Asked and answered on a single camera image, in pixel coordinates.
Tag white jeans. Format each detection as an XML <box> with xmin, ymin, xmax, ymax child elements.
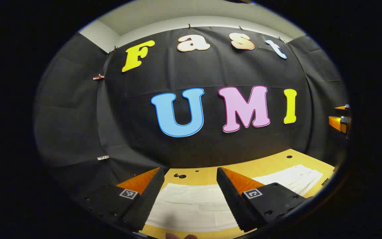
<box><xmin>145</xmin><ymin>164</ymin><xmax>324</xmax><ymax>232</ymax></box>

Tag black backdrop cloth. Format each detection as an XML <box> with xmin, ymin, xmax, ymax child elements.
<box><xmin>34</xmin><ymin>26</ymin><xmax>349</xmax><ymax>199</ymax></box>

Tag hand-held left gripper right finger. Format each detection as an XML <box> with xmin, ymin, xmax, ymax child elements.
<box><xmin>216</xmin><ymin>167</ymin><xmax>311</xmax><ymax>233</ymax></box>

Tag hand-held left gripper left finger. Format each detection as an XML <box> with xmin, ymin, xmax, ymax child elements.
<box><xmin>78</xmin><ymin>167</ymin><xmax>171</xmax><ymax>233</ymax></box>

